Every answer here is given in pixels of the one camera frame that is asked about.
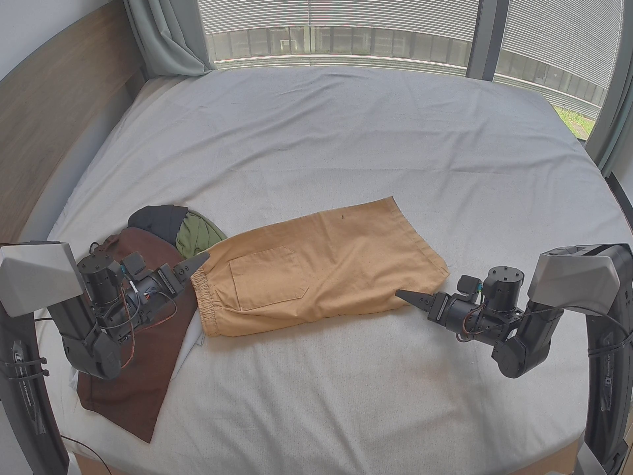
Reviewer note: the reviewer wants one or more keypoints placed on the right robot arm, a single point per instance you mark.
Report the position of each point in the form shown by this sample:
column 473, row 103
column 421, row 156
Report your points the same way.
column 573, row 275

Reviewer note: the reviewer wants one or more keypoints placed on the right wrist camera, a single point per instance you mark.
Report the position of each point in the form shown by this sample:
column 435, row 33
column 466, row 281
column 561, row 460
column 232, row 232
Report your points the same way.
column 470, row 286

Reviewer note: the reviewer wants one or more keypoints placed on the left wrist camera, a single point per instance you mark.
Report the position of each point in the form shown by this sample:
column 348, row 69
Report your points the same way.
column 134, row 264

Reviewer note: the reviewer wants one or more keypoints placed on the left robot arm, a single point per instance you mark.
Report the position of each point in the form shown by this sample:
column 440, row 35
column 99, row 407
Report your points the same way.
column 39, row 275

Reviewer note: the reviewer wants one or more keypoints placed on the black garment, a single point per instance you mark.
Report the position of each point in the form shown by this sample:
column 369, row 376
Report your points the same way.
column 153, row 220

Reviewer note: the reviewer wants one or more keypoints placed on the green garment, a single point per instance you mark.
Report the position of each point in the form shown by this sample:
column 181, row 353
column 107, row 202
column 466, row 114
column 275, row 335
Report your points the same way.
column 198, row 235

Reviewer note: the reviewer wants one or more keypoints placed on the grey-green curtain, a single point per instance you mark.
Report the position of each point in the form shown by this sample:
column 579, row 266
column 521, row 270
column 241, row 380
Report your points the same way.
column 615, row 92
column 163, row 27

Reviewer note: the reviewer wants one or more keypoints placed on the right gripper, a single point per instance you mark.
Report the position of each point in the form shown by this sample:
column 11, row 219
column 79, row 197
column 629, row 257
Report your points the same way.
column 452, row 309

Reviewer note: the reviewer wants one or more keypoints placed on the tan shorts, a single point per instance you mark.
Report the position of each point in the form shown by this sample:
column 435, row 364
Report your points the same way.
column 346, row 255

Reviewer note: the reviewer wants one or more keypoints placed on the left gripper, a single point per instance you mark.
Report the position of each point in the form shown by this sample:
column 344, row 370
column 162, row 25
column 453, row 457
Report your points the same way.
column 160, row 282

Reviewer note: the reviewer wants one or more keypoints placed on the brown shorts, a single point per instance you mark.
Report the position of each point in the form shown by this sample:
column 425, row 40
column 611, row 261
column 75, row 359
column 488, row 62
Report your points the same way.
column 133, row 379

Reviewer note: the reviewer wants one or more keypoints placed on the bed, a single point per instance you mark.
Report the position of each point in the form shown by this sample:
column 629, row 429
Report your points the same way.
column 321, row 141

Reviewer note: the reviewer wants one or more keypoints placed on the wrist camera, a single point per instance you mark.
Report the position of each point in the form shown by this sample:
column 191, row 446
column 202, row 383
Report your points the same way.
column 470, row 286
column 134, row 264

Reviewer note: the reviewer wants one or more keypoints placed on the window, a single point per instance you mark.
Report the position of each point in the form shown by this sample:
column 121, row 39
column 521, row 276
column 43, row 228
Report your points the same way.
column 346, row 8

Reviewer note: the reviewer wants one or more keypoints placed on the white garment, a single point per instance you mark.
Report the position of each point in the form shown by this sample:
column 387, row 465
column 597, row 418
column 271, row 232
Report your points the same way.
column 190, row 344

